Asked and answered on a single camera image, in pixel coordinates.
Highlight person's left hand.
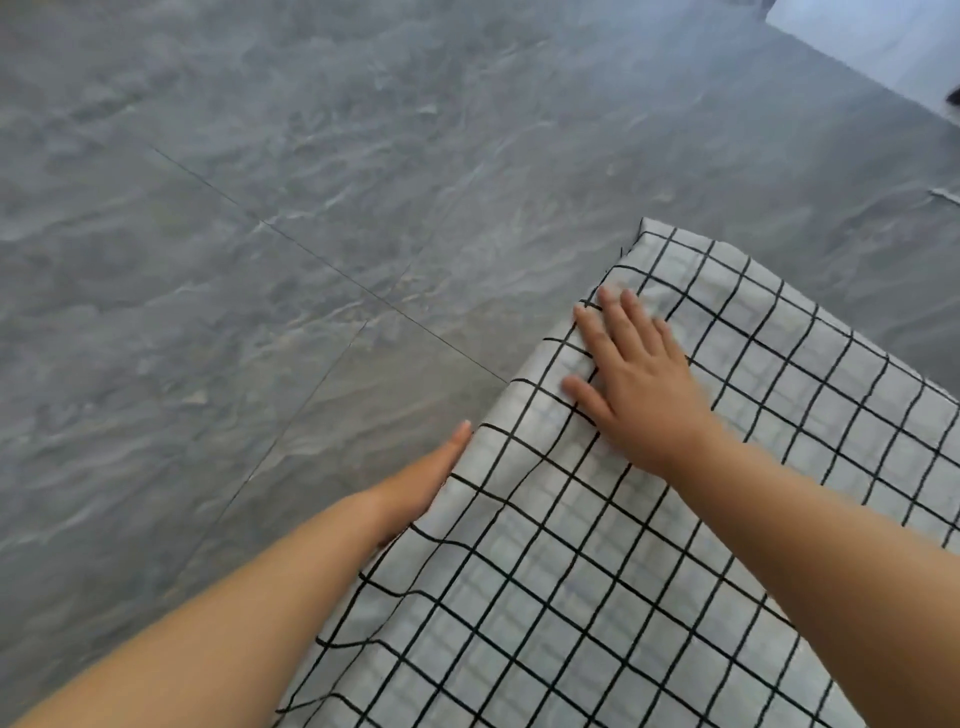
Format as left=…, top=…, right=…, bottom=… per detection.
left=358, top=419, right=475, bottom=553

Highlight person's right hand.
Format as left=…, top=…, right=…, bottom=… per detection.
left=560, top=284, right=725, bottom=479

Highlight black white checked tablecloth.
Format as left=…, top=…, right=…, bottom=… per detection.
left=273, top=217, right=960, bottom=728

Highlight person's left forearm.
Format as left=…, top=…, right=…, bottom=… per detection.
left=11, top=491, right=410, bottom=728

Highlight person's right forearm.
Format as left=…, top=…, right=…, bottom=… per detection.
left=659, top=427, right=960, bottom=728

